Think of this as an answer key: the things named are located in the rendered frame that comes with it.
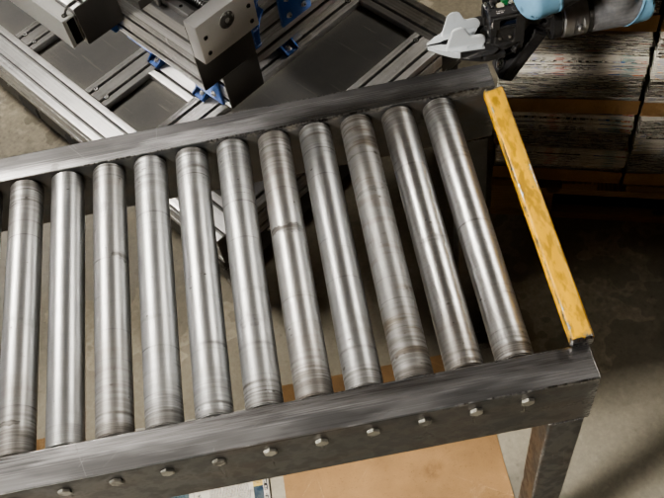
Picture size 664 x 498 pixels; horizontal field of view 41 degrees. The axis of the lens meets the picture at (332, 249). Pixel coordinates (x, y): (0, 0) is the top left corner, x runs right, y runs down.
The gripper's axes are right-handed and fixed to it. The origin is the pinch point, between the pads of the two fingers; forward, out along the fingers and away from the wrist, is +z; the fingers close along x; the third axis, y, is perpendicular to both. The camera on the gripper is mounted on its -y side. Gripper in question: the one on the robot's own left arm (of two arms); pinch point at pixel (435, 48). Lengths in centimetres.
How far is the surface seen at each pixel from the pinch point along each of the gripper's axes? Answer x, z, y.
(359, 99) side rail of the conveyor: 10.9, 14.3, 3.5
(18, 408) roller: 52, 67, 3
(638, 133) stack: -9, -45, -45
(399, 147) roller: 21.7, 10.1, 3.2
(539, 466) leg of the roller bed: 63, -1, -25
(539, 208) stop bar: 38.8, -5.8, 5.5
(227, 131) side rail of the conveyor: 12.3, 35.1, 3.5
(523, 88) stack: -16.2, -21.5, -32.0
